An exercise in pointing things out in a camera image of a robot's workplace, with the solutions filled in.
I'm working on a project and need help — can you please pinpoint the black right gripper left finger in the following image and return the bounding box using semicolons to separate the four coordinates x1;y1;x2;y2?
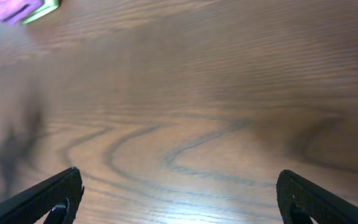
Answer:
0;167;85;224

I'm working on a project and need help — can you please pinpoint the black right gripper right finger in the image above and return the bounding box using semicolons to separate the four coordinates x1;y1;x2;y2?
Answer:
276;170;358;224

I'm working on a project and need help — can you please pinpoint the purple cloth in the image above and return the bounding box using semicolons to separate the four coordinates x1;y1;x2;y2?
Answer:
0;0;44;25

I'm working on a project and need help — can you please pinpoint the folded green cloth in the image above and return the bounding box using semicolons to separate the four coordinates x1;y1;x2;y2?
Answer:
22;0;60;24

